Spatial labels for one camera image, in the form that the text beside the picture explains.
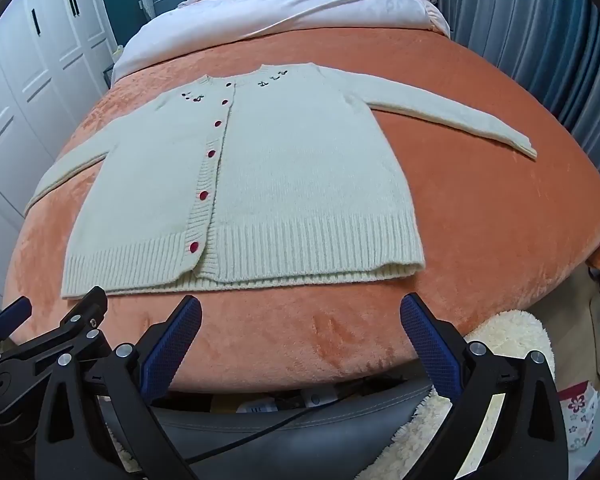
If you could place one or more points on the cream knit cardigan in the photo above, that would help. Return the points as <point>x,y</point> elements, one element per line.
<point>290,185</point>

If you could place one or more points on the white wardrobe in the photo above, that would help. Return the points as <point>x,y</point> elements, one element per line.
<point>25,85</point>

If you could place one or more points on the white duvet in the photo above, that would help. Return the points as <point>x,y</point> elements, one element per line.
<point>290,15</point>

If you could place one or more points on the grey leather chair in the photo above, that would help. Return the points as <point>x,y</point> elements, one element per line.
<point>290,440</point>

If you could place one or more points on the orange plush blanket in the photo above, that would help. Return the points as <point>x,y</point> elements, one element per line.
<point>480,220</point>

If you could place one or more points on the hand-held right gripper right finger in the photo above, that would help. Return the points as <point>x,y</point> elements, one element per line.
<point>430,347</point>

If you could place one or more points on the dark bedside table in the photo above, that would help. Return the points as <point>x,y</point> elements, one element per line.
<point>114,67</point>

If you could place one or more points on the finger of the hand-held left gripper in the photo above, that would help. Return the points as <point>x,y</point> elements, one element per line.
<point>80,312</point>
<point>10,317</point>

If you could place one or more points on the white blue packet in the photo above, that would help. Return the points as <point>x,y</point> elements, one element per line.
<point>255,406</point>

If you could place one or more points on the floral paper bag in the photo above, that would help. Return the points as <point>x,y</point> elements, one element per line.
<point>580,410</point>

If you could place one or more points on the blue-grey curtain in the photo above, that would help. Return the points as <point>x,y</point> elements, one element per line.
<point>530,25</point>

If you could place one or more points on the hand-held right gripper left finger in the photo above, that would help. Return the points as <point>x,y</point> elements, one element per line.
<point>172,350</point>

